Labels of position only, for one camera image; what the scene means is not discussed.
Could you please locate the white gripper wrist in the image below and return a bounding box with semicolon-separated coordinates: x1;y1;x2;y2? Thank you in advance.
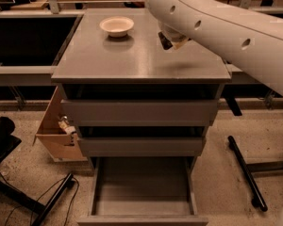
158;22;190;50

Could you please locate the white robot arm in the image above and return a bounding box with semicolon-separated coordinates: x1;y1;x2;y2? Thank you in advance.
145;0;283;96

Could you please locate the grey drawer cabinet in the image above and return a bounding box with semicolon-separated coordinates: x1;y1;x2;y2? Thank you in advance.
51;8;232;168

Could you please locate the grey middle drawer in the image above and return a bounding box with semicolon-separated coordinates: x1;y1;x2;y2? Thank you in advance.
78;137;206;157

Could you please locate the grey drawer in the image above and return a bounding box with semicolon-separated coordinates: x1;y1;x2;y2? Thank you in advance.
61;100;217;126
77;157;208;226
78;137;206;157

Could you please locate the grey top drawer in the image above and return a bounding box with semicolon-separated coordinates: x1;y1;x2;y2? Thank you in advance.
61;100;217;126

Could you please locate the grey bottom drawer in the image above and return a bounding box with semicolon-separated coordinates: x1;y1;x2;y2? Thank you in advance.
77;157;208;226

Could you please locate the white paper bowl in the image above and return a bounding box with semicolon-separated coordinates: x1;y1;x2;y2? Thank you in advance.
99;16;134;38

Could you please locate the wooden box on floor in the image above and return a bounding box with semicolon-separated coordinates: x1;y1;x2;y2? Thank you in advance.
36;89;87;162

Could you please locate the black table leg right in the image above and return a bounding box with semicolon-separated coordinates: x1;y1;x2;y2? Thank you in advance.
227;136;268;212

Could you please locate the black stand leg left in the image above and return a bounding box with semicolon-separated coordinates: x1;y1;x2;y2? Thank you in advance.
30;173;74;226

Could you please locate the black chair left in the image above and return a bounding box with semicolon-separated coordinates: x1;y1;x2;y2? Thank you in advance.
0;117;22;163

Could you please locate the black cable on floor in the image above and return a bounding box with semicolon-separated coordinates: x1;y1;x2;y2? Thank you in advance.
3;176;81;226

